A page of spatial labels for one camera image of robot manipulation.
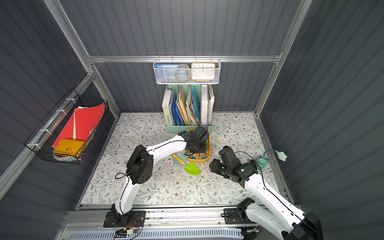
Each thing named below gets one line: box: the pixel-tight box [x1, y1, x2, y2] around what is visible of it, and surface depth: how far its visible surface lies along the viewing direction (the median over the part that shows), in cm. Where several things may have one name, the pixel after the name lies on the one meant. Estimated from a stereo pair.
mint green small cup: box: [257, 156, 269, 170], surface depth 86 cm
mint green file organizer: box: [161, 84, 215, 134], surface depth 101 cm
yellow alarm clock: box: [191, 62, 216, 82], surface depth 90 cm
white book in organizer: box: [161, 89, 173, 126], surface depth 95 cm
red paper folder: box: [51, 103, 105, 148], surface depth 75 cm
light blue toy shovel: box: [173, 153, 187, 166], surface depth 95 cm
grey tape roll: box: [174, 63, 191, 82], surface depth 89 cm
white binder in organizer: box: [200, 84, 209, 126], surface depth 100 cm
